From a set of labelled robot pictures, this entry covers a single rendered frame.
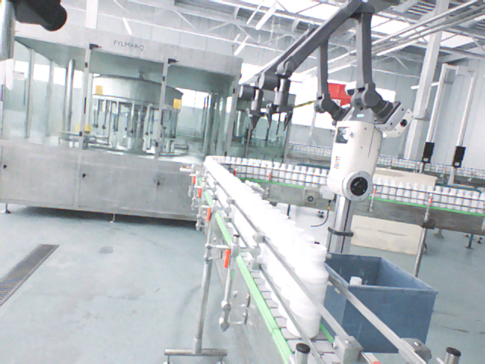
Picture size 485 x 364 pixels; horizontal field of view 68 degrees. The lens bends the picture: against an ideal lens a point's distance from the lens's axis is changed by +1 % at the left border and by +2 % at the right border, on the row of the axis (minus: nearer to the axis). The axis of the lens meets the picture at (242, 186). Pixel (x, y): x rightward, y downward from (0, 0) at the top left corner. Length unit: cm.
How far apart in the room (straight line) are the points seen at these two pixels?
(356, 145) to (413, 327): 87
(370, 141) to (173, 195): 341
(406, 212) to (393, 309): 216
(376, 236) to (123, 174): 371
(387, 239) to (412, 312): 452
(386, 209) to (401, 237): 255
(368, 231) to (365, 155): 393
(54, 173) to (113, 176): 69
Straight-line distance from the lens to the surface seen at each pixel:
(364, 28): 175
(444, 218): 350
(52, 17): 48
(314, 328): 70
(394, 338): 55
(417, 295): 131
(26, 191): 514
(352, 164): 184
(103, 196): 493
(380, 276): 158
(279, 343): 70
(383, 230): 577
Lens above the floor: 134
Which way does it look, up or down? 8 degrees down
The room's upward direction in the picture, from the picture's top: 8 degrees clockwise
